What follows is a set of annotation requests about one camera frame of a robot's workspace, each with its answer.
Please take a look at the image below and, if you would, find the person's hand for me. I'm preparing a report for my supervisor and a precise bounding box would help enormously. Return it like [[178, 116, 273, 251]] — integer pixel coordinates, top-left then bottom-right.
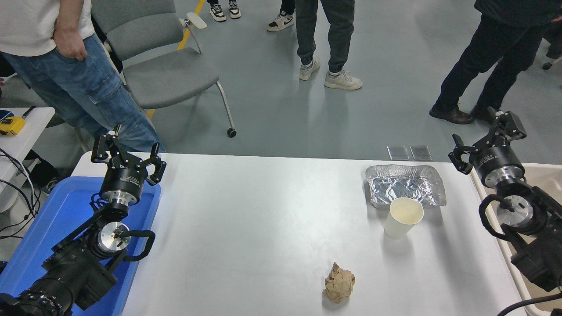
[[53, 27, 88, 62]]

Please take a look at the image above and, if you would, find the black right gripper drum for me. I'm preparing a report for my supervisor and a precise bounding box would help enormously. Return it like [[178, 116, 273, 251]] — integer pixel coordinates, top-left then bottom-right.
[[473, 144, 526, 187]]

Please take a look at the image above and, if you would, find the yellow tape measure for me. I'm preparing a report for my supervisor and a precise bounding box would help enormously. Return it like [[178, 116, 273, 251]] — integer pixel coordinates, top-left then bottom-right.
[[0, 116, 25, 136]]

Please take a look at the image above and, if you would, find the person in jeans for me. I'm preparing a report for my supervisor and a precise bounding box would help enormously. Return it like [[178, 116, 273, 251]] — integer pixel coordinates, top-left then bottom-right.
[[0, 0, 165, 153]]

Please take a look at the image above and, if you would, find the person in grey trousers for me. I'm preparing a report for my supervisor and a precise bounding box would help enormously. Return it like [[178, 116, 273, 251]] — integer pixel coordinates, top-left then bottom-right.
[[295, 0, 363, 90]]

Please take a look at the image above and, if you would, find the silver foil tray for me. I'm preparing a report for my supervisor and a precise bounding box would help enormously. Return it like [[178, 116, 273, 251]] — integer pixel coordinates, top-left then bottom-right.
[[365, 165, 447, 210]]

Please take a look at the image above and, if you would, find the person in black-white sneakers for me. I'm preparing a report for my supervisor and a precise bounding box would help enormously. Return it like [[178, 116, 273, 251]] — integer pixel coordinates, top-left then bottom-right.
[[267, 0, 295, 32]]

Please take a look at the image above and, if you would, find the person in dark-white shoes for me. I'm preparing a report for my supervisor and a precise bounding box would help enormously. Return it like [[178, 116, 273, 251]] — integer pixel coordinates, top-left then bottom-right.
[[206, 0, 242, 22]]

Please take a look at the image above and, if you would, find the large pale bin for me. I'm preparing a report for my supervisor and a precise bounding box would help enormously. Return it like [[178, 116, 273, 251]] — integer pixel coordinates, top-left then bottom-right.
[[470, 162, 562, 316]]

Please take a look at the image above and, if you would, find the crumpled tan paper ball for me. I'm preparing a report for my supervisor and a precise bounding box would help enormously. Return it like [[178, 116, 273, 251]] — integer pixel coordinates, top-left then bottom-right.
[[323, 262, 356, 304]]

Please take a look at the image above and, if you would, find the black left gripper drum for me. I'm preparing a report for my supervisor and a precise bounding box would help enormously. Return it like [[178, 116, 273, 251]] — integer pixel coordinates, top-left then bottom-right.
[[100, 161, 148, 199]]

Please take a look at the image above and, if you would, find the black cable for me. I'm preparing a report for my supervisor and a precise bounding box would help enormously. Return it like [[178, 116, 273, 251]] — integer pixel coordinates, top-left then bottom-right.
[[0, 147, 42, 240]]

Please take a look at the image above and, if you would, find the blue plastic tray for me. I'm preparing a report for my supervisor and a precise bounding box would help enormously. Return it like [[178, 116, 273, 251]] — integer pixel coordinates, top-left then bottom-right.
[[0, 176, 162, 316]]

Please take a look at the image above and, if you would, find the grey padded chair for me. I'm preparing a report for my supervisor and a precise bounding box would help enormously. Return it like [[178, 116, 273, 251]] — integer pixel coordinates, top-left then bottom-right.
[[91, 0, 238, 139]]

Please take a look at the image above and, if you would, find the person in black trousers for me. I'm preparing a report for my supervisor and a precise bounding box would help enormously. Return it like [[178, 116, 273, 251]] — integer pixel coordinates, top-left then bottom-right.
[[429, 0, 562, 126]]

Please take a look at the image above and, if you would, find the white side table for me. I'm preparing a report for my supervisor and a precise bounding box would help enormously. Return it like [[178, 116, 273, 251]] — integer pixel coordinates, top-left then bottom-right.
[[0, 107, 56, 211]]

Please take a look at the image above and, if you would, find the white paper cup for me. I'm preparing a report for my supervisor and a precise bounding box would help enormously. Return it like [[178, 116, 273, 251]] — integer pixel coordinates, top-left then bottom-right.
[[383, 197, 425, 240]]

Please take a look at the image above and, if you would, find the black wheeled chair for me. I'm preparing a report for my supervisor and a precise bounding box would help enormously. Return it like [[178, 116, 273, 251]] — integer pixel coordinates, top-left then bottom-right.
[[542, 22, 562, 71]]

